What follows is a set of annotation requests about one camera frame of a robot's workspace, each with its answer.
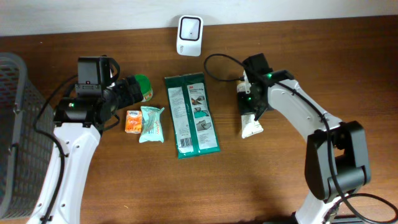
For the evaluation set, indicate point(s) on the dark green 3M package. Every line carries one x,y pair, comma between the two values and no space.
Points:
194,128

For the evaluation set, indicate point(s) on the green lid jar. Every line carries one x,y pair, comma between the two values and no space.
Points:
146,87

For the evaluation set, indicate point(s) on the white tube with tan cap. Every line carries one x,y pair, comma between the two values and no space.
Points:
249,126

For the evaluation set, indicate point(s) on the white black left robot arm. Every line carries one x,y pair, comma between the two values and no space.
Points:
79,125

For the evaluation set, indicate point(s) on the mint green wipes packet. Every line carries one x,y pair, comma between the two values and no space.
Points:
152,128

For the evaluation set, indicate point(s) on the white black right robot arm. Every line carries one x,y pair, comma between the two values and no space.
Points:
336,160

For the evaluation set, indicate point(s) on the grey plastic mesh basket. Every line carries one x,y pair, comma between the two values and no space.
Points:
25,154

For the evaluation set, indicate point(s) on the orange tissue pack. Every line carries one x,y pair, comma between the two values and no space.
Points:
133,123

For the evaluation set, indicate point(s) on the white barcode scanner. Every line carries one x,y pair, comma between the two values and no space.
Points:
189,36

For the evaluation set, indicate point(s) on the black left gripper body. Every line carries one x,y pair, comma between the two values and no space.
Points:
125,93

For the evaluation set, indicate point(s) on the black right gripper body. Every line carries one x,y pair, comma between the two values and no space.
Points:
249,102

